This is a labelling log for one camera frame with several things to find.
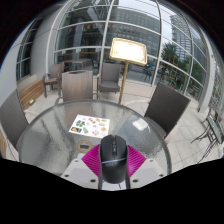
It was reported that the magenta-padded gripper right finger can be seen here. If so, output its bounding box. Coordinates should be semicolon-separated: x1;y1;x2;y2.
126;144;167;190

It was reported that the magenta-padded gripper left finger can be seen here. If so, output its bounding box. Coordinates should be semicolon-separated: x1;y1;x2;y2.
61;144;102;190

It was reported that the black computer mouse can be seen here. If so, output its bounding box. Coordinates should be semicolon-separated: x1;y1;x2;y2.
98;134;130;185

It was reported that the tan tape roll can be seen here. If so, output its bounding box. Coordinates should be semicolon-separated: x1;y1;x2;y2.
76;139;94;154

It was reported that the laminated picture menu card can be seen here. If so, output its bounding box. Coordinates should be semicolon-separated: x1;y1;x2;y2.
68;114;110;139

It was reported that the grey wicker chair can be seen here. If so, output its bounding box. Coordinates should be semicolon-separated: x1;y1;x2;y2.
42;62;65;98
0;89;29;149
143;82;192;138
60;69;94;103
98;62;123;94

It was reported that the green metal furniture group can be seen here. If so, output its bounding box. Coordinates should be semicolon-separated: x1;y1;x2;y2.
191;105;224;162

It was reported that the wooden slatted bench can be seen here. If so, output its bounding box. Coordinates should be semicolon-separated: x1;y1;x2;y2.
18;79;45;110

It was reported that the golden menu stand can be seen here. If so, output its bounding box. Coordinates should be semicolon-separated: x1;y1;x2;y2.
109;37;148;105

